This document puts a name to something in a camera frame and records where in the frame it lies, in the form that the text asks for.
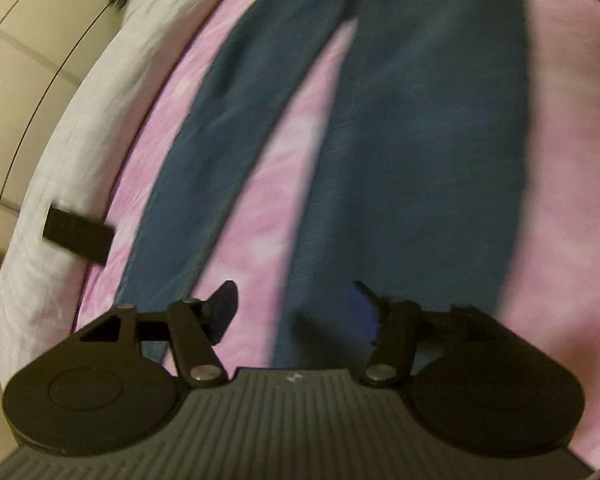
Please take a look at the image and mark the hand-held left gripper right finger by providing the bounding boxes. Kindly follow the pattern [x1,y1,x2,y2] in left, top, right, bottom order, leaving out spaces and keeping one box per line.
[352,280,501,388]

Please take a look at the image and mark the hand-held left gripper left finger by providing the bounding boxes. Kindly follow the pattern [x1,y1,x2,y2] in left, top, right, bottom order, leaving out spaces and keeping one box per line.
[71,280,239,388]

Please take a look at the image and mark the pink patterned bed sheet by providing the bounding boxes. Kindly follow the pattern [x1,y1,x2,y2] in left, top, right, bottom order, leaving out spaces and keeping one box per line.
[77,0,600,467]

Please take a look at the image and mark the white mattress edge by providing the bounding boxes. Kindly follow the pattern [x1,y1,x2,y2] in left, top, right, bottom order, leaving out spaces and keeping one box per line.
[0,0,261,396]

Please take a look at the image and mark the black rectangular object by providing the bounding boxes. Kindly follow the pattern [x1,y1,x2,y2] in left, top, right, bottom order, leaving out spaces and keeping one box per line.
[42,203,117,265]

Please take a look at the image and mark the blue jeans pants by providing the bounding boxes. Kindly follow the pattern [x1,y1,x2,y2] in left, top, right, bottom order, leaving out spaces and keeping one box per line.
[114,0,531,372]

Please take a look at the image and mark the thin black cable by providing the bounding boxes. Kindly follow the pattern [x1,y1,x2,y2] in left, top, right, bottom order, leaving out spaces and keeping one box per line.
[0,0,117,200]

